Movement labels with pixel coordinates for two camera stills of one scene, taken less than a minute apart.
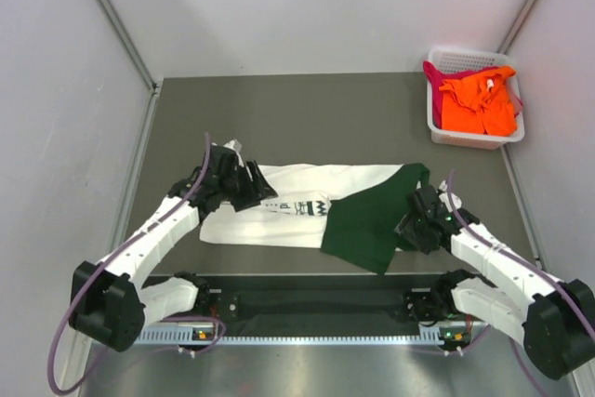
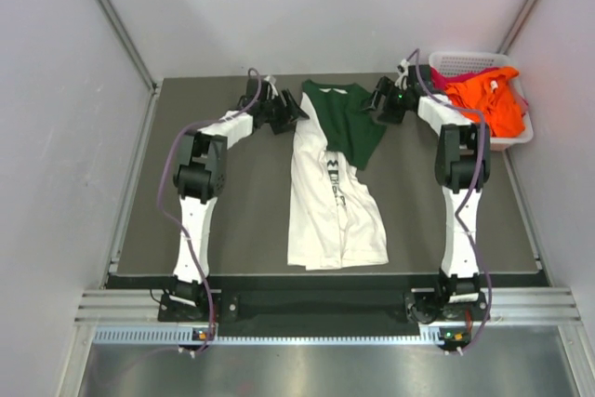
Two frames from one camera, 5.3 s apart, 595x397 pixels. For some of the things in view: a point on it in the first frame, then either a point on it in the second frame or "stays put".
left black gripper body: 240,190 → 275,113
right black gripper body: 413,228 → 394,104
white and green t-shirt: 350,210 → 335,218
